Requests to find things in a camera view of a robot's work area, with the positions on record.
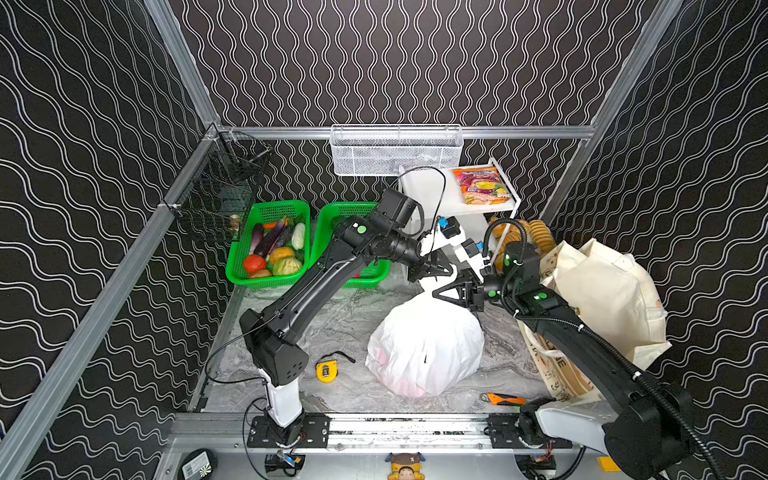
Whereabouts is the green basket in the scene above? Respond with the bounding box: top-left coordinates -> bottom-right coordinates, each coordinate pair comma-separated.
226,200 -> 311,290
308,202 -> 392,289

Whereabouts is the orange snack bag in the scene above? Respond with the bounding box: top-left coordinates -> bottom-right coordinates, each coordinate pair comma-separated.
452,166 -> 512,206

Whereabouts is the black wire basket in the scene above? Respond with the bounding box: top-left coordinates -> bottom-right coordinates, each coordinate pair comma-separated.
170,131 -> 274,244

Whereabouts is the cream canvas tote bag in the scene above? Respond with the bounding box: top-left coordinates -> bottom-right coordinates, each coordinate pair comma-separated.
518,239 -> 671,401

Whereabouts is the orange utility knife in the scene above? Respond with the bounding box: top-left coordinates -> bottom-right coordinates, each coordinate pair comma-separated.
480,392 -> 527,406

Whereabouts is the yellow tape measure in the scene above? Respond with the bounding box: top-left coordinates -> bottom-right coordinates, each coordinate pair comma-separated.
315,350 -> 356,384

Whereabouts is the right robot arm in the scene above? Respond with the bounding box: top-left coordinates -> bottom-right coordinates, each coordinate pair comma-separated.
446,240 -> 724,479

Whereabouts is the right green basket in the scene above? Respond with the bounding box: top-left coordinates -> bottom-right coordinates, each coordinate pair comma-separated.
308,202 -> 392,289

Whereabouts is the white plastic grocery bag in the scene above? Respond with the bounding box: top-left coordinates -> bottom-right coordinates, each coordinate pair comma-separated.
365,292 -> 485,398

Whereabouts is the cartoon figure toy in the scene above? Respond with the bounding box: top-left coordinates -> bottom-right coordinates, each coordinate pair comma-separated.
385,452 -> 425,480

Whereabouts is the white bread tray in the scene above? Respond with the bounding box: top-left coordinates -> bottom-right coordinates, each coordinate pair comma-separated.
492,219 -> 558,270

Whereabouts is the purple eggplant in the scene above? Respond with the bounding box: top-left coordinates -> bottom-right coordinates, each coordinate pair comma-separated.
248,223 -> 264,255

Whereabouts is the red tomato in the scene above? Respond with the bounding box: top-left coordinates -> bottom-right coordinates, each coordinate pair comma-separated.
243,255 -> 267,275

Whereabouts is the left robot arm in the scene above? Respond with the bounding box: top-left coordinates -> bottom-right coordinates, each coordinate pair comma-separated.
239,189 -> 453,429

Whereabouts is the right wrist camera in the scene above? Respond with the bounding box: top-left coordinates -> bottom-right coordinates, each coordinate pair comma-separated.
454,239 -> 487,283

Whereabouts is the white two-tier shelf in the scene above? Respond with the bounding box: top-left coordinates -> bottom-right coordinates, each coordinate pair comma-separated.
399,157 -> 522,242

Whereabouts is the metal base rail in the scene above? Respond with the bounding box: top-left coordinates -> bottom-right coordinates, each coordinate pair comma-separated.
169,408 -> 607,454

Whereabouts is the left green basket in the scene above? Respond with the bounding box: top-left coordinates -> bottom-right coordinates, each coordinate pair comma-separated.
226,200 -> 311,290

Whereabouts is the white wire basket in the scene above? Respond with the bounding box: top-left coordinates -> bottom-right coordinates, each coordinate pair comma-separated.
329,124 -> 464,176

